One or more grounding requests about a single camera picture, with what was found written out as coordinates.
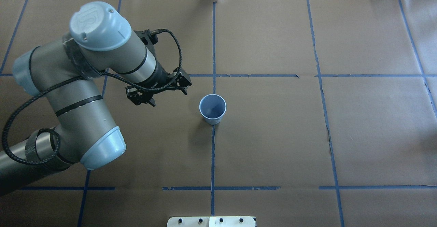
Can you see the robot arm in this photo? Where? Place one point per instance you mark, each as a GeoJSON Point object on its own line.
{"type": "Point", "coordinates": [100, 42]}

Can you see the light blue ribbed cup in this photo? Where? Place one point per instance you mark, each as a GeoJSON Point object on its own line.
{"type": "Point", "coordinates": [212, 108]}

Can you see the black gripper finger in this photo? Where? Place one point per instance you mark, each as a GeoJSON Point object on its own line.
{"type": "Point", "coordinates": [184, 90]}
{"type": "Point", "coordinates": [151, 101]}

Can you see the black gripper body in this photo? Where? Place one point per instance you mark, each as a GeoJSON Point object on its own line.
{"type": "Point", "coordinates": [159, 77]}

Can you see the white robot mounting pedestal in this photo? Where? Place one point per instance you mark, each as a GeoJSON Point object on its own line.
{"type": "Point", "coordinates": [212, 221]}

